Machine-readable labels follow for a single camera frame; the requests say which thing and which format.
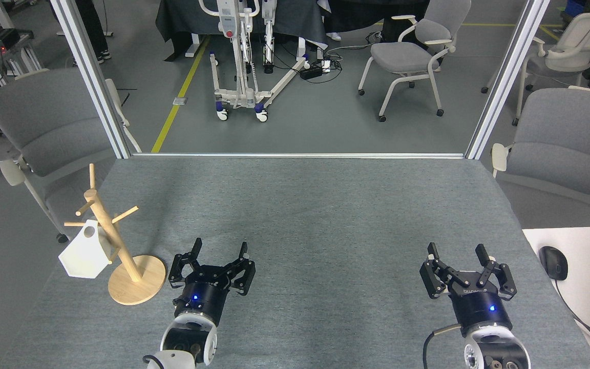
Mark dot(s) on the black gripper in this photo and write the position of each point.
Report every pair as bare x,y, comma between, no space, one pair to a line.
203,300
479,310

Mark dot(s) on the white faceted cup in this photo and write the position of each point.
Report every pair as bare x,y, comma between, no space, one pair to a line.
82,256

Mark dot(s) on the wooden cup rack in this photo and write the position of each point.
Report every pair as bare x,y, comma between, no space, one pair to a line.
136,282

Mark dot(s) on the grey chair beside rack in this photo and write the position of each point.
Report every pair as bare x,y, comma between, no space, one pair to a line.
49,123

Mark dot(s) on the black computer mouse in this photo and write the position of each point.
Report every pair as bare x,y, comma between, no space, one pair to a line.
553,262

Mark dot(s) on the grey chair beside desk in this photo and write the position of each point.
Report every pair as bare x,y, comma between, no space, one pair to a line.
566,148

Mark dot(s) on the metal floor plate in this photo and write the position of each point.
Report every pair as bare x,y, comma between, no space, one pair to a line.
180,101

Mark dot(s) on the white stand on wheels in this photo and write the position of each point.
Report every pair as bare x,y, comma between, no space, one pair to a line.
246,97

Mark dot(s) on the black power strip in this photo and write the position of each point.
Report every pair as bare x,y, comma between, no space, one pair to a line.
311,72

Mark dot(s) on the black table cloth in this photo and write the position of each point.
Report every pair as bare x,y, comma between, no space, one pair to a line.
182,18
356,13

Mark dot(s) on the white-backed grey chair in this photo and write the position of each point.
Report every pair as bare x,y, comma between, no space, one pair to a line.
576,38

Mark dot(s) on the white shoe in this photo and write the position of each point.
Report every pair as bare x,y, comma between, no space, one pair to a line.
334,36

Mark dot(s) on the person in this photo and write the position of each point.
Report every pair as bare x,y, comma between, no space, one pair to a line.
94,25

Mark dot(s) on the silver post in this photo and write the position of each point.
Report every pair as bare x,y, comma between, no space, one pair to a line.
95,77
505,77

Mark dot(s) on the grey chair with white frame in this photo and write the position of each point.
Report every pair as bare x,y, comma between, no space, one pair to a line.
402,56

